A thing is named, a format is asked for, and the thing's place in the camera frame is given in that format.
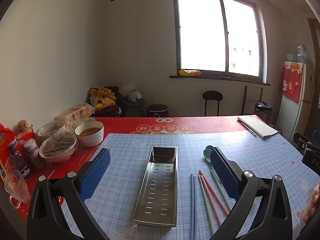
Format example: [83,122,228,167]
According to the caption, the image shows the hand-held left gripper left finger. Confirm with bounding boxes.
[27,148,112,240]

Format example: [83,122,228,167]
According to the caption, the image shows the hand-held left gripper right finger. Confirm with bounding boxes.
[210,147,293,240]

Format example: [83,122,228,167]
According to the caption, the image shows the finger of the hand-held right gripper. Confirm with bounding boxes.
[294,131,311,152]

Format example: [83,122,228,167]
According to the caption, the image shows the green chopstick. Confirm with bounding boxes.
[198,175,215,236]
[210,169,231,212]

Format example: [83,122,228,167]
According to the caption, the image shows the pink chopstick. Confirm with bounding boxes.
[199,170,230,215]
[200,176,222,225]

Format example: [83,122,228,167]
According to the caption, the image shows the green spoon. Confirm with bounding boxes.
[203,149,213,167]

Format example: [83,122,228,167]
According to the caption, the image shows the blue chopstick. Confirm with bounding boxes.
[190,173,194,240]
[193,174,198,240]

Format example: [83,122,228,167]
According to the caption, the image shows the metal utensil tray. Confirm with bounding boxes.
[130,146,178,228]

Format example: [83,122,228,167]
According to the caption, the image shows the person's right hand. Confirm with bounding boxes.
[302,182,320,224]

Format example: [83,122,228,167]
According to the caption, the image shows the blue plaid table mat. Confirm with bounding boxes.
[60,131,320,240]

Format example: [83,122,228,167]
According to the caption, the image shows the white refrigerator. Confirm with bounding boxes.
[276,61,316,143]

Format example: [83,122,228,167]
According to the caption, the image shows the white bowl with soup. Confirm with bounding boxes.
[74,121,105,147]

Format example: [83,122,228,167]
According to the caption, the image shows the white notebook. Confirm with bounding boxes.
[237,115,278,139]

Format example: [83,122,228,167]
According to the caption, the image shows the large plastic-wrapped bowl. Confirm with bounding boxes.
[39,132,78,163]

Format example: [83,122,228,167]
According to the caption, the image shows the pen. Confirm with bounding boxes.
[241,122,257,137]

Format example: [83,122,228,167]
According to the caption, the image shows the black rice cooker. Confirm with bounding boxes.
[254,101,273,117]

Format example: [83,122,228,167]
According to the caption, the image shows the plastic-wrapped food dish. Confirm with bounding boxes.
[65,117,97,133]

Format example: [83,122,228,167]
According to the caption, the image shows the red printed cloth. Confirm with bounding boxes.
[279,61,304,103]

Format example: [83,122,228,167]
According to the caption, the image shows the small plastic-wrapped bowl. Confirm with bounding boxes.
[37,120,66,144]

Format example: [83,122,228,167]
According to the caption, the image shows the tissue pack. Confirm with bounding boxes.
[55,104,92,125]

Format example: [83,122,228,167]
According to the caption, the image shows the white yogurt bottle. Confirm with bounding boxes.
[25,139,45,168]

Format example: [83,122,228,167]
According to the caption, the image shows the pile of clothes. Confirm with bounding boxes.
[86,86,123,117]

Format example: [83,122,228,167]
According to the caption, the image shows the black round stool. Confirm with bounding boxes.
[202,91,223,117]

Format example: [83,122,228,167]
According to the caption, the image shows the dark armchair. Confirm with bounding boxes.
[116,96,146,117]

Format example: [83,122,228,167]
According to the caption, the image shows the glass bottle with blue label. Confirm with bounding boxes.
[6,145,32,180]

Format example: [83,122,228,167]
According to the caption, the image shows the clear glass cup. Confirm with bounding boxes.
[4,169,32,209]

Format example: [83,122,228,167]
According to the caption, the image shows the clear containers on refrigerator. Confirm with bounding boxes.
[287,45,310,63]

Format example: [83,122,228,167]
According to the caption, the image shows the beige bottle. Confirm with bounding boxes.
[17,119,34,135]

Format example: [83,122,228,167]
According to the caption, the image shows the white plastic bag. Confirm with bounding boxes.
[119,81,143,102]

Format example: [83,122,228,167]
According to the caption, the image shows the red snack package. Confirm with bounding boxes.
[0,123,18,183]

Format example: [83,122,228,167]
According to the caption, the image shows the yellow toy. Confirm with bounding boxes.
[179,69,202,77]

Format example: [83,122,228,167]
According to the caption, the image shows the window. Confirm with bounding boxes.
[170,0,272,85]

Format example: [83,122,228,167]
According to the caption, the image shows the dark frame chair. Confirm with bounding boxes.
[241,86,263,116]

